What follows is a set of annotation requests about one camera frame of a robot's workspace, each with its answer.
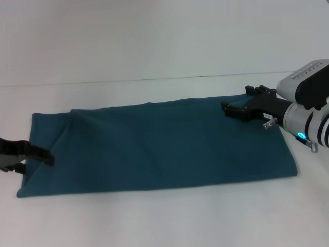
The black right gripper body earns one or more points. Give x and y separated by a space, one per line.
267 106

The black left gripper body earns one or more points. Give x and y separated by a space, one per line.
11 153

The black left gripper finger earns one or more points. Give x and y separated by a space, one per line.
41 155
18 168

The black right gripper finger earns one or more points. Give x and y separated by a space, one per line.
234 111
252 90

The teal blue printed t-shirt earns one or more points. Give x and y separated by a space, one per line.
154 146

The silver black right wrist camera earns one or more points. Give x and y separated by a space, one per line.
306 85

